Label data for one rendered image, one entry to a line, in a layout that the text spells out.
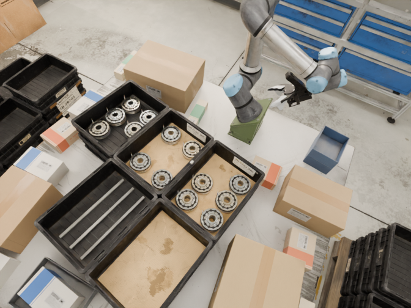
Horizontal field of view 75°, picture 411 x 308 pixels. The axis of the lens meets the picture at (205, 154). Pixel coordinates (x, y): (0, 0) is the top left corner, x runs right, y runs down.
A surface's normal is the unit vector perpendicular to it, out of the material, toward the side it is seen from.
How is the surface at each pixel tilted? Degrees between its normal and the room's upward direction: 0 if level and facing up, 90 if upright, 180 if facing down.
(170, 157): 0
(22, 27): 72
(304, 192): 0
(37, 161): 0
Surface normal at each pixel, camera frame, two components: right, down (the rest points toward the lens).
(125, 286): 0.08, -0.51
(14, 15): 0.87, 0.29
